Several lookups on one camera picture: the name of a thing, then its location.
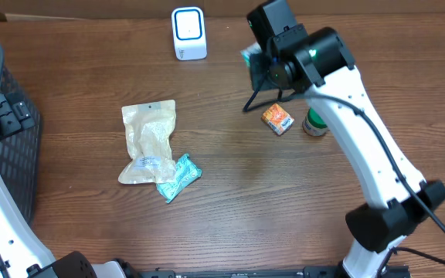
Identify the green lid jar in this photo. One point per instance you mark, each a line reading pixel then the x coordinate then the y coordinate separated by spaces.
pixel 313 125

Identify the grey plastic basket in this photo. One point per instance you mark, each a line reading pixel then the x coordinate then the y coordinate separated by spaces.
pixel 20 139

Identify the teal wipes packet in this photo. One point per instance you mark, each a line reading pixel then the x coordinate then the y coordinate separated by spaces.
pixel 186 173

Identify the orange tissue pack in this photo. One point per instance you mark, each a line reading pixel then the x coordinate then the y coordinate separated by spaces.
pixel 277 119

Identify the clear plastic bag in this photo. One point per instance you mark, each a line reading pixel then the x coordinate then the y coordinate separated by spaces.
pixel 148 128

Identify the teal tissue pack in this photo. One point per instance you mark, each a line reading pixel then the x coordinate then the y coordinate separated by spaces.
pixel 253 49

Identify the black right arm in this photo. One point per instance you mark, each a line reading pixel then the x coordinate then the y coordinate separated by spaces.
pixel 320 68

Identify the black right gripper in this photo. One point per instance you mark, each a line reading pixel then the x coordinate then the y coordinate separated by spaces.
pixel 259 71

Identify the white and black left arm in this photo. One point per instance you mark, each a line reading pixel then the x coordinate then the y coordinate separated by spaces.
pixel 23 255

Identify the white barcode scanner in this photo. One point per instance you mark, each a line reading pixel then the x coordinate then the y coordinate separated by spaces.
pixel 189 35

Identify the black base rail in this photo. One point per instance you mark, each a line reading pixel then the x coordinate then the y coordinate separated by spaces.
pixel 306 272

